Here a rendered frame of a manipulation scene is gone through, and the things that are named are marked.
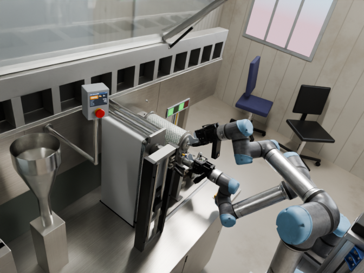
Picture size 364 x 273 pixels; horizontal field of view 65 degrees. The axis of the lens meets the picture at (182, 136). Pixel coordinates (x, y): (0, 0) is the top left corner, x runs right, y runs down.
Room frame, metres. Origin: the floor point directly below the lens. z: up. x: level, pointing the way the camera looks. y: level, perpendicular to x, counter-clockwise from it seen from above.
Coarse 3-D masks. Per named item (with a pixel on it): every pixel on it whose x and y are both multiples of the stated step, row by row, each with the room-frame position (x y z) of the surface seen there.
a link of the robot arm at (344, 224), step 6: (342, 216) 1.14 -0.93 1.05; (342, 222) 1.10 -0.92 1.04; (348, 222) 1.11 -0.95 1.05; (342, 228) 1.06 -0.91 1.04; (348, 228) 1.07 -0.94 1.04; (330, 234) 1.06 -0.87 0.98; (336, 234) 1.05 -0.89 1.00; (342, 234) 1.05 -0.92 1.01; (324, 240) 1.06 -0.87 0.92; (330, 240) 1.05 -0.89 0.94; (336, 240) 1.04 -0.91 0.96
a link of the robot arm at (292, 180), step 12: (264, 144) 1.07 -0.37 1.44; (276, 144) 1.10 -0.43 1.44; (264, 156) 1.04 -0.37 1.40; (276, 156) 1.01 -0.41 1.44; (276, 168) 0.96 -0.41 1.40; (288, 168) 0.94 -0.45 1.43; (288, 180) 0.90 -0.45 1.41; (300, 180) 0.87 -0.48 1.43; (300, 192) 0.84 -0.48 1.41; (312, 192) 0.81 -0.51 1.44; (324, 192) 0.81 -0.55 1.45; (324, 204) 0.74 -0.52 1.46; (336, 216) 0.70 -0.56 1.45; (336, 228) 0.69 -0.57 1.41
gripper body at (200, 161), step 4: (200, 156) 1.28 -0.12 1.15; (196, 160) 1.23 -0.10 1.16; (200, 160) 1.25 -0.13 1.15; (204, 160) 1.26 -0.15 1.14; (196, 164) 1.21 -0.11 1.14; (200, 164) 1.20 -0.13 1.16; (204, 164) 1.22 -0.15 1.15; (208, 164) 1.21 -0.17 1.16; (212, 164) 1.22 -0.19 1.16; (196, 168) 1.21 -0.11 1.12; (200, 168) 1.20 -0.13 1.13; (204, 168) 1.21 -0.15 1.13; (208, 168) 1.19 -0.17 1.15; (212, 168) 1.19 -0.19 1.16; (196, 172) 1.21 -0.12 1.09; (200, 172) 1.21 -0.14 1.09; (204, 172) 1.20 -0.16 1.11; (208, 172) 1.20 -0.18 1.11; (208, 176) 1.17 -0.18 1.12
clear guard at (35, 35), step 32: (0, 0) 0.57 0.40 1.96; (32, 0) 0.63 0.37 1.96; (64, 0) 0.70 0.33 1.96; (96, 0) 0.78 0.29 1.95; (128, 0) 0.89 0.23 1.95; (160, 0) 1.02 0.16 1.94; (192, 0) 1.20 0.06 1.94; (0, 32) 0.66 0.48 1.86; (32, 32) 0.74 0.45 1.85; (64, 32) 0.85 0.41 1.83; (96, 32) 0.98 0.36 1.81; (128, 32) 1.16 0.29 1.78; (160, 32) 1.41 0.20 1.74; (0, 64) 0.79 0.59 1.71; (32, 64) 0.93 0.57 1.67
